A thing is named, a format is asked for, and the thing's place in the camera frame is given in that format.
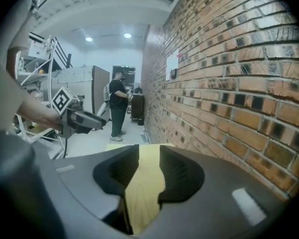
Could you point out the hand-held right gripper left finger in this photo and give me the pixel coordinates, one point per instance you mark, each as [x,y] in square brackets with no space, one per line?
[89,195]

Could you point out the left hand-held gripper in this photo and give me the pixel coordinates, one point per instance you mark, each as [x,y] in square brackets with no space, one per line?
[63,101]

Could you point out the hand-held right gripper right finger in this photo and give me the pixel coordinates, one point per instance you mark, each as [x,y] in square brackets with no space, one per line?
[201,208]

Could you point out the person's left forearm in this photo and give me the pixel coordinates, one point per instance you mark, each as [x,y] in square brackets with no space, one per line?
[37,113]

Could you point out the brown partition board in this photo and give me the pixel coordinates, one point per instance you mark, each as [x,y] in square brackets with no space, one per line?
[89,83]

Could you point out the dark wooden cabinet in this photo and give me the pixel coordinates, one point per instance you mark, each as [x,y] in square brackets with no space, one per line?
[137,106]

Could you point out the black bucket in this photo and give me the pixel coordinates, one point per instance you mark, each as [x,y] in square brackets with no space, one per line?
[140,122]

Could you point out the yellow wooden table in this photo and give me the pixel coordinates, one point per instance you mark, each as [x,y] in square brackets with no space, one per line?
[144,183]

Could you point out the black equipment cabinet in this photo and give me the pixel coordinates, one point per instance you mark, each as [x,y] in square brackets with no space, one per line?
[128,75]

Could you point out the white metal shelf rack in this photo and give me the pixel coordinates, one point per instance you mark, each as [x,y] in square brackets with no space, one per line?
[44,66]

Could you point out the round ceiling light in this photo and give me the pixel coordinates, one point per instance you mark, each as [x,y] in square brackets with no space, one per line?
[127,35]
[88,38]

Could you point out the person's beige clothing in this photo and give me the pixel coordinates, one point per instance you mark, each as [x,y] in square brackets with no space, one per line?
[12,34]

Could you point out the black wall device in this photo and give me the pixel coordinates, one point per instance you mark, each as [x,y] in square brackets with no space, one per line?
[174,73]

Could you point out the white wall paper sheet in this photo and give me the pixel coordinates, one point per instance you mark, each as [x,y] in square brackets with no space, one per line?
[172,63]

